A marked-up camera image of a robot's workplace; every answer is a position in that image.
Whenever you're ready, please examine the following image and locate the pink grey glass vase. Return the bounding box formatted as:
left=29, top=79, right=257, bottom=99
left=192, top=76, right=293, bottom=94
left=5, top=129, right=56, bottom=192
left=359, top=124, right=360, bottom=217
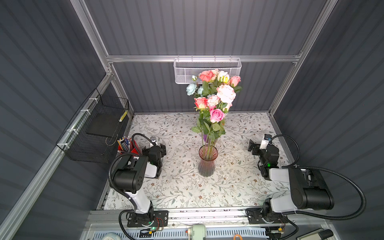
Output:
left=198, top=145, right=219, bottom=177

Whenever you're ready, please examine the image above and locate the pale pink rose stem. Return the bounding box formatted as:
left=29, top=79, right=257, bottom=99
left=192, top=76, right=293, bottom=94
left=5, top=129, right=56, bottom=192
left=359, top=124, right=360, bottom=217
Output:
left=207, top=108, right=226, bottom=147

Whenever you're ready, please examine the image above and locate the small pink rose stem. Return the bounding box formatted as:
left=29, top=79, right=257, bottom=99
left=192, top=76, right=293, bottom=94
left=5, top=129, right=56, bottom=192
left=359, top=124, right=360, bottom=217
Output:
left=206, top=83, right=237, bottom=160

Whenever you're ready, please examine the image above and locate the light blue peony flower stem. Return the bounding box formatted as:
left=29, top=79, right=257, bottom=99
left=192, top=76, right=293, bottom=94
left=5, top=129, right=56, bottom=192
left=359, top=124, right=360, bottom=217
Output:
left=186, top=76, right=204, bottom=98

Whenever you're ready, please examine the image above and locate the pink peony flower stem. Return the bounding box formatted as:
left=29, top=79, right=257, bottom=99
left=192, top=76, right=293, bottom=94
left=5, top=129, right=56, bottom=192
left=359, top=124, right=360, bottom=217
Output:
left=199, top=69, right=219, bottom=96

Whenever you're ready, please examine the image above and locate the cream pink rose stem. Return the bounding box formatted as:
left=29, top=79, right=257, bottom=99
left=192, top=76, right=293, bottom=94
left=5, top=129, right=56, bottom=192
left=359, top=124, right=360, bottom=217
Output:
left=217, top=71, right=230, bottom=86

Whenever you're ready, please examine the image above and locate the pink coral rose stem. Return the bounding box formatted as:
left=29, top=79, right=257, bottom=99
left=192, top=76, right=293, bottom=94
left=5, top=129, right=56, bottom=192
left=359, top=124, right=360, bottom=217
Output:
left=228, top=76, right=242, bottom=93

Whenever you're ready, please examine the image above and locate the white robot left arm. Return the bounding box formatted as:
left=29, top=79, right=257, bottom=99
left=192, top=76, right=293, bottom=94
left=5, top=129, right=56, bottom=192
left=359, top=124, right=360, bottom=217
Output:
left=108, top=144, right=169, bottom=228

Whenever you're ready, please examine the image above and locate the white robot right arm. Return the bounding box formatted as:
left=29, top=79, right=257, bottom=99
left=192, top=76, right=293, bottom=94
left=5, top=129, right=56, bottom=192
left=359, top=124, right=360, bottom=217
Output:
left=248, top=135, right=335, bottom=223

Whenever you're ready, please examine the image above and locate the red pencil cup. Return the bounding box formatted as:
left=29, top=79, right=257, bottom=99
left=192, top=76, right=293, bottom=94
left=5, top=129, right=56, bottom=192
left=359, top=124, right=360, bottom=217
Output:
left=117, top=137, right=142, bottom=155

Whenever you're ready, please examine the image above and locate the yellow marker in black basket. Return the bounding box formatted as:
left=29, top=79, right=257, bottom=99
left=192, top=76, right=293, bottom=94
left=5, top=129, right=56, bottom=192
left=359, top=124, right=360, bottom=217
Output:
left=119, top=111, right=128, bottom=122

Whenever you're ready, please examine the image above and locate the floral table mat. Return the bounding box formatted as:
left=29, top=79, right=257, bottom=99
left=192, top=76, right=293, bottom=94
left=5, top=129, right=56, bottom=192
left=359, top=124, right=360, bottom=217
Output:
left=129, top=113, right=290, bottom=209

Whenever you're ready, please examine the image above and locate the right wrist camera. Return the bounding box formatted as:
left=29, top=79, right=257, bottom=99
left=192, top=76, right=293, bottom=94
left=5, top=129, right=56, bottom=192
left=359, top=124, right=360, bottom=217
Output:
left=260, top=134, right=273, bottom=150

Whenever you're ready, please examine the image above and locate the black wire mesh basket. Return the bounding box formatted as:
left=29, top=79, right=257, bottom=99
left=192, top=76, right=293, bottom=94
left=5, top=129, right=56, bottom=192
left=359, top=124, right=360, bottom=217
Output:
left=57, top=91, right=130, bottom=164

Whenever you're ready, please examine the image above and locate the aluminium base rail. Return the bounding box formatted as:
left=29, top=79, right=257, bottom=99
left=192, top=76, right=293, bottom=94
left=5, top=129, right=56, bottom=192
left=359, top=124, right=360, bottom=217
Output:
left=86, top=205, right=331, bottom=229

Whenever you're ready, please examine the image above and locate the white wire mesh basket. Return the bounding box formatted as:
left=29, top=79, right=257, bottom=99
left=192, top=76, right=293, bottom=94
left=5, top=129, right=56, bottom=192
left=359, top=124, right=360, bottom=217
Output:
left=173, top=57, right=242, bottom=85

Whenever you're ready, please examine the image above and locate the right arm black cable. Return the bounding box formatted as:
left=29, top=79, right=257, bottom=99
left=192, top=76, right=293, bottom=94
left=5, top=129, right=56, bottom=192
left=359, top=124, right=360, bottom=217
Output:
left=269, top=134, right=367, bottom=240

